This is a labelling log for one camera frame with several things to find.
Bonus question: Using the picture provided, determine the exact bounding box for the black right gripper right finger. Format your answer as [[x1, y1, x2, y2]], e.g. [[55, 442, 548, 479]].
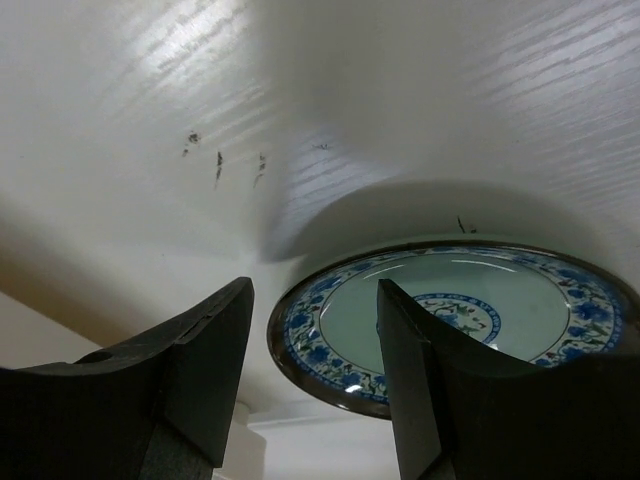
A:
[[377, 279, 639, 479]]

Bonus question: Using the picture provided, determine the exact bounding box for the teal blue floral plate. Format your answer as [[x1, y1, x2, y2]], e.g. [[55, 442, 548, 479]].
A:
[[267, 240, 639, 419]]

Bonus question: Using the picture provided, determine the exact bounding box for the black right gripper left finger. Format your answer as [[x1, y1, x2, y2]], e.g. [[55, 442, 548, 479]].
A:
[[1, 277, 254, 479]]

